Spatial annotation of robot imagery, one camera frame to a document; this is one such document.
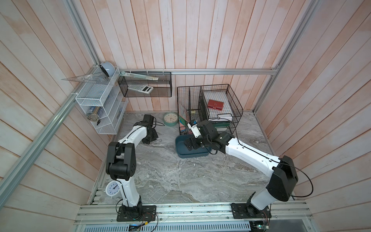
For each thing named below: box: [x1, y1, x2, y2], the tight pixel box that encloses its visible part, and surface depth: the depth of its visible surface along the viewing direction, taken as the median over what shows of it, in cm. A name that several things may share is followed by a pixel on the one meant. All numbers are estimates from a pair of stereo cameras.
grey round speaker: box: [99, 61, 116, 78], surface depth 85 cm
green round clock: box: [163, 111, 179, 127], surface depth 113 cm
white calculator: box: [128, 84, 154, 94], surface depth 100 cm
